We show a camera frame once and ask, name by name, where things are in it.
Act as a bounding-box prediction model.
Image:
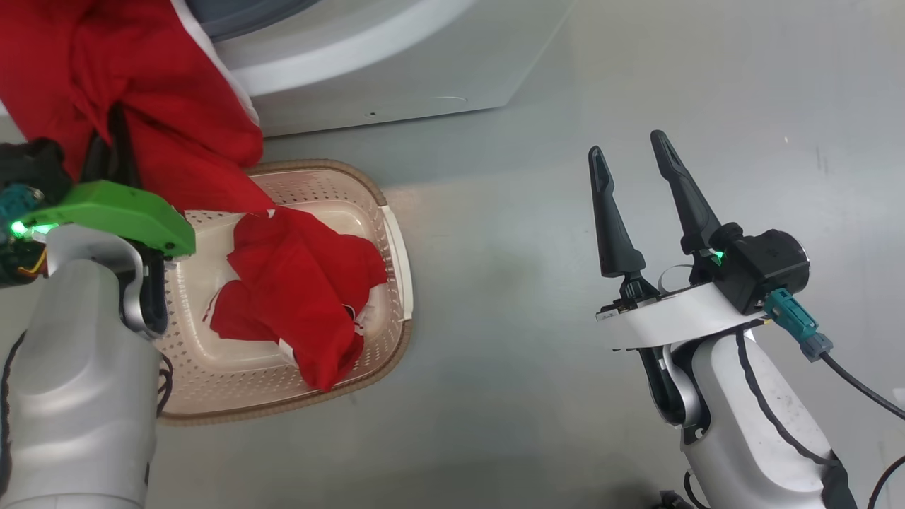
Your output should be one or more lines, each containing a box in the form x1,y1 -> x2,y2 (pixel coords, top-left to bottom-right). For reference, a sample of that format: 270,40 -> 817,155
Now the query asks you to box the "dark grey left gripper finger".
79,134 -> 107,184
106,105 -> 141,190

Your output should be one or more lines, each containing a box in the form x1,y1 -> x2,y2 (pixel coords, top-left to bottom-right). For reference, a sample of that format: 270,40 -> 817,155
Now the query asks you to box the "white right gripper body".
595,281 -> 769,352

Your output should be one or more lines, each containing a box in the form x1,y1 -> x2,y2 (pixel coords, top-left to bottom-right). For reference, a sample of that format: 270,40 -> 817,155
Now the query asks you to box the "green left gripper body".
11,180 -> 197,259

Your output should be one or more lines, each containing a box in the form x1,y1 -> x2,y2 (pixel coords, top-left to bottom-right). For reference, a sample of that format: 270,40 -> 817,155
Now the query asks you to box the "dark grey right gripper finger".
588,145 -> 660,302
650,129 -> 744,256

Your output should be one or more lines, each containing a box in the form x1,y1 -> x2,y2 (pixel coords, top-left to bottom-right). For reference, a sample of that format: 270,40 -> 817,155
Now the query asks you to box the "red garment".
0,0 -> 390,394

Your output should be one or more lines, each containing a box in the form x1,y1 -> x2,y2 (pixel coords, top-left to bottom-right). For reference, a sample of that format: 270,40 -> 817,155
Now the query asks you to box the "grey rubber door gasket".
185,0 -> 320,44

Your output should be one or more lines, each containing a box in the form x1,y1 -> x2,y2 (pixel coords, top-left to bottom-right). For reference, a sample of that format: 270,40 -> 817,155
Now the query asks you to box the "cream perforated laundry basket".
152,159 -> 415,426

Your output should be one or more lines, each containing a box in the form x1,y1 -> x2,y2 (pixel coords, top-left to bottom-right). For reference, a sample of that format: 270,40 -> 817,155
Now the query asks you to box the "white front-load washing machine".
170,0 -> 578,139

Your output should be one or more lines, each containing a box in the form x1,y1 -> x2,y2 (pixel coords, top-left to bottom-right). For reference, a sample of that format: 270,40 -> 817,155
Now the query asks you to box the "teal left camera connector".
0,185 -> 47,228

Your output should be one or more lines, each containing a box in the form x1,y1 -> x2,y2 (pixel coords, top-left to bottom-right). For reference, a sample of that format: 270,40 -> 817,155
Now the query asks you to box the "teal camera connector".
764,288 -> 834,363
0,185 -> 47,228

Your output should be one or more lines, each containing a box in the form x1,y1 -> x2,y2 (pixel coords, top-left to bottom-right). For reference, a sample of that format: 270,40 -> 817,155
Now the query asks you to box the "teal right camera connector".
764,288 -> 834,363

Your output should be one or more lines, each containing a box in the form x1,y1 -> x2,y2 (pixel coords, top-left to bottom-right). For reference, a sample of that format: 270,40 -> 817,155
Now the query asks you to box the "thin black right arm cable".
735,329 -> 836,469

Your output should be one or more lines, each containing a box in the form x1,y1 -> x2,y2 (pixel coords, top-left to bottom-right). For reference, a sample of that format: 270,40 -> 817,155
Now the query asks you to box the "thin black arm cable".
0,331 -> 29,499
735,329 -> 836,469

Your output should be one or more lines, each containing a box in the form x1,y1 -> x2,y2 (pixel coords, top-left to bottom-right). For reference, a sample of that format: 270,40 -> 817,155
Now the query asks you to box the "black right camera cable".
820,350 -> 905,422

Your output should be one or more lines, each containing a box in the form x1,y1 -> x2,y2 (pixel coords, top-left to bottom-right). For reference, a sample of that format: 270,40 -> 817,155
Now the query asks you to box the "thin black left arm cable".
0,331 -> 29,499

